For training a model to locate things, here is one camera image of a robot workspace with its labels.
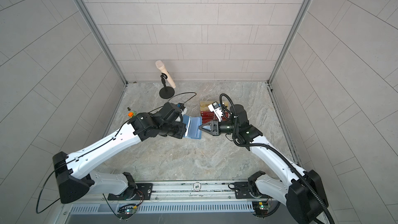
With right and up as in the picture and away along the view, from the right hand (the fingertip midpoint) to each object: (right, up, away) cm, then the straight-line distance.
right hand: (201, 131), depth 67 cm
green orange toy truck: (-45, +4, +28) cm, 53 cm away
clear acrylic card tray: (+11, +11, -1) cm, 15 cm away
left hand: (-5, 0, +4) cm, 6 cm away
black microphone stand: (-26, +18, +41) cm, 52 cm away
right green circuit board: (+27, -34, 0) cm, 43 cm away
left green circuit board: (-32, -34, -2) cm, 46 cm away
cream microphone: (-25, +33, +23) cm, 47 cm away
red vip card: (+3, +3, +26) cm, 27 cm away
